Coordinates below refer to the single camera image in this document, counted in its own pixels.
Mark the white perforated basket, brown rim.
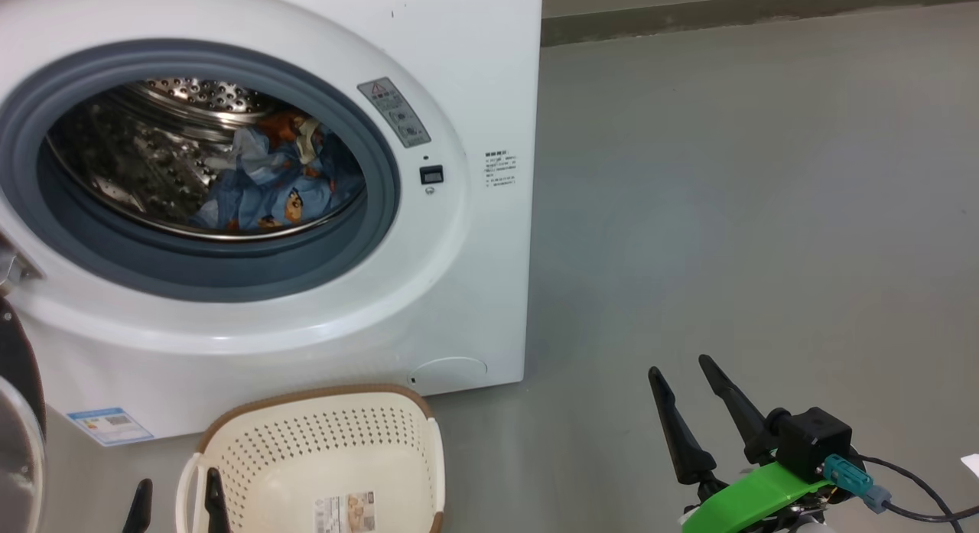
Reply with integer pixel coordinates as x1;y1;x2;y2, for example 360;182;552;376
174;384;447;533

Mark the blue energy label sticker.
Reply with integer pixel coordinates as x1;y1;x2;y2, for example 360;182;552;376
66;406;154;448

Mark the blue cartoon print clothing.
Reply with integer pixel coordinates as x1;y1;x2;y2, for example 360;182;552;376
188;110;367;234

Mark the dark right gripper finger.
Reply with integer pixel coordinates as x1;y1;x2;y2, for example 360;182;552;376
649;366;718;486
698;354;769;463

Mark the round black glass washer door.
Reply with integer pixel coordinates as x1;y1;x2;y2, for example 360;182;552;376
0;294;47;533

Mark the product label inside basket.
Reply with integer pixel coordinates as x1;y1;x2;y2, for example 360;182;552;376
311;490;376;533

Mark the black cable with teal connector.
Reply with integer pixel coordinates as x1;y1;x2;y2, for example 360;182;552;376
822;453;979;533

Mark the small printed text label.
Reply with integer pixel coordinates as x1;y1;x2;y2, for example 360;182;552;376
482;148;520;189

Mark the white front-load washing machine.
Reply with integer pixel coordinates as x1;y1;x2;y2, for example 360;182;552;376
0;0;545;448

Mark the grey warning sticker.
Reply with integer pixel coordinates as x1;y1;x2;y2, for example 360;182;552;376
356;76;432;149

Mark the perforated steel drum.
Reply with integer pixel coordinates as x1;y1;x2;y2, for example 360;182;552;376
45;76;367;242

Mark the silver door hinge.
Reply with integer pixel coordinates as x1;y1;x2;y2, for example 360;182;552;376
0;233;44;298

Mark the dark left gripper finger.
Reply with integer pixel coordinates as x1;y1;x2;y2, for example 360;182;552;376
203;467;232;533
122;478;154;533

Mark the round white filter cover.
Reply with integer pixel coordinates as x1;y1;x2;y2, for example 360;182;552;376
407;356;489;397

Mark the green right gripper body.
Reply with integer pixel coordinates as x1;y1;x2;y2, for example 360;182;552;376
679;461;834;533

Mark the grey rubber door gasket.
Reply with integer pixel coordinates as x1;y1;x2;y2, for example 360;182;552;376
0;39;402;304

